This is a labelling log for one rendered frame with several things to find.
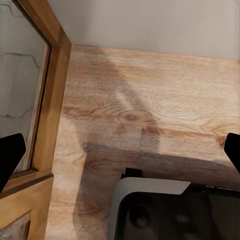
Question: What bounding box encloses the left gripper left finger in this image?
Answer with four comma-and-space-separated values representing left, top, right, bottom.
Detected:
0, 133, 26, 193

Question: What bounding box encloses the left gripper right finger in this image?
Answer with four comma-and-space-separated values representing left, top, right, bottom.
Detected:
224, 132, 240, 173

